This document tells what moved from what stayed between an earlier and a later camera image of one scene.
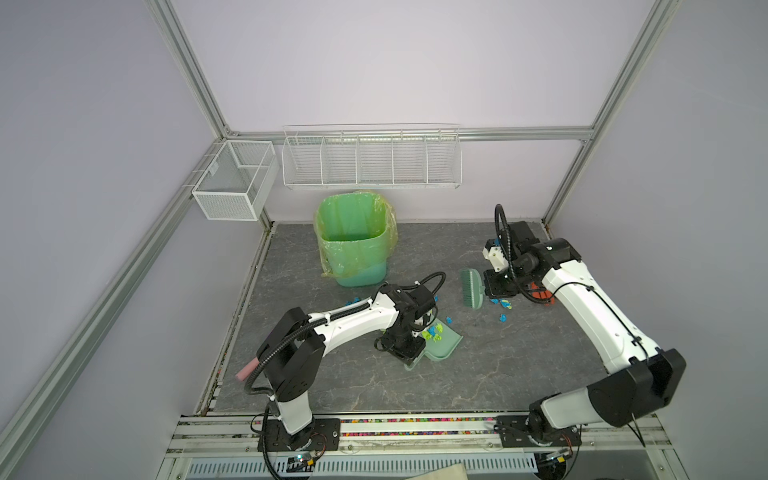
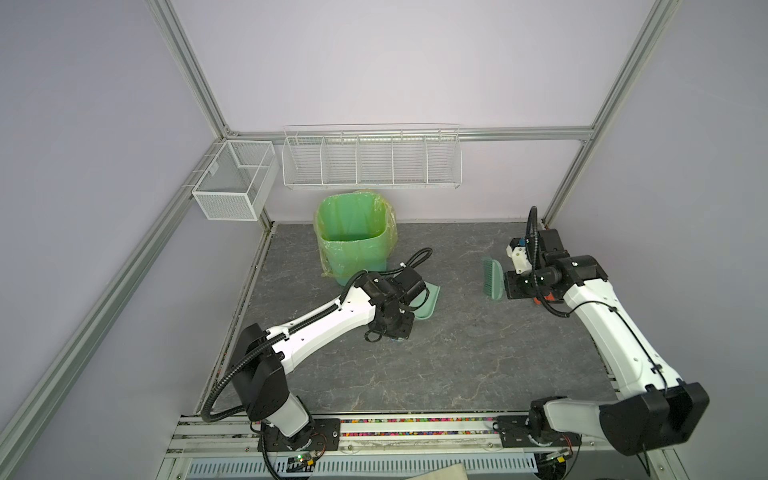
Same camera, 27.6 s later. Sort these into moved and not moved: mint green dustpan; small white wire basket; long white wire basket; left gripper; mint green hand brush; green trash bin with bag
Moved: mint green hand brush; mint green dustpan; left gripper
Not moved: green trash bin with bag; long white wire basket; small white wire basket
